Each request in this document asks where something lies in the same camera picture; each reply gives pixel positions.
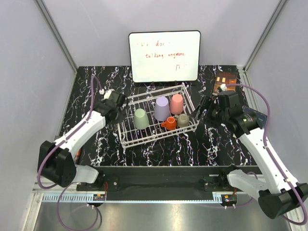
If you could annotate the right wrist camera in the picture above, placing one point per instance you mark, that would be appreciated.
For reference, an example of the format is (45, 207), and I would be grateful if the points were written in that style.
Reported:
(222, 88)

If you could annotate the white cable duct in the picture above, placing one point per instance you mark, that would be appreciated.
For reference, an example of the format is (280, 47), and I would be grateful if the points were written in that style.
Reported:
(74, 197)

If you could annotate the white wire dish rack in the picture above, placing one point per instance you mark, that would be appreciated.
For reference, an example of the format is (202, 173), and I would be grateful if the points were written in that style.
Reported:
(129, 136)

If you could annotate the black marble mat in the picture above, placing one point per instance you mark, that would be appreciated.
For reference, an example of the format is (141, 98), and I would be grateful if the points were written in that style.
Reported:
(207, 146)

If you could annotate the blue cover book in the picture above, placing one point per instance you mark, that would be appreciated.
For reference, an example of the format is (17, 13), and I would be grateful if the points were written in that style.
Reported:
(262, 118)

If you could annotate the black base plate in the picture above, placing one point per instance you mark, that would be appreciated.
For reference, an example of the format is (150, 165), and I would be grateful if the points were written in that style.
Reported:
(159, 183)

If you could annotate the pink plastic cup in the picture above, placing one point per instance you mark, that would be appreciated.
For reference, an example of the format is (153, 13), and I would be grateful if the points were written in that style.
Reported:
(176, 104)

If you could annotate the green plastic cup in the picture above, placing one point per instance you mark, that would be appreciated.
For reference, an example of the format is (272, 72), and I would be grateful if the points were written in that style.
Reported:
(141, 120)

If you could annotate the tale of two cities book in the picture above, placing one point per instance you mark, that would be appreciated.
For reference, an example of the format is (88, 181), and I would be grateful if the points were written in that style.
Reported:
(76, 157)

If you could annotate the purple plastic cup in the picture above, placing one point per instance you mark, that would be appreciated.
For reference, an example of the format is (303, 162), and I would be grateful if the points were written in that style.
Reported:
(161, 110)

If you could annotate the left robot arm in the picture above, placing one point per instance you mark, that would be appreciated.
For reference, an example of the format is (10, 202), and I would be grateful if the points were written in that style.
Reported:
(56, 159)

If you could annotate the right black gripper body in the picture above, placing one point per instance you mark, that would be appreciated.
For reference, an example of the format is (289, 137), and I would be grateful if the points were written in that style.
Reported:
(217, 113)

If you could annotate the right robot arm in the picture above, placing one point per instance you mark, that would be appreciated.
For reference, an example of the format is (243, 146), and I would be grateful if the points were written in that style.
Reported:
(280, 192)

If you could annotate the orange ceramic mug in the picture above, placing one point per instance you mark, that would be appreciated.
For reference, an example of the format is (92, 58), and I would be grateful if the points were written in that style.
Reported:
(170, 123)

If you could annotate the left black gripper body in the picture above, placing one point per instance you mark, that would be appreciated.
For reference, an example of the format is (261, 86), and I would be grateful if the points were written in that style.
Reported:
(117, 112)

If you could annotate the orange cover book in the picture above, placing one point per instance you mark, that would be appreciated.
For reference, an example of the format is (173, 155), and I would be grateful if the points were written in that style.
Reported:
(222, 77)

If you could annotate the beige ceramic mug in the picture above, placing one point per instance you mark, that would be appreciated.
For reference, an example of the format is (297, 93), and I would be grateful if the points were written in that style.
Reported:
(182, 120)

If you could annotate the white whiteboard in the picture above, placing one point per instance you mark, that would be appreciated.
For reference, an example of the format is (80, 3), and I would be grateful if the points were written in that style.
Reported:
(164, 56)

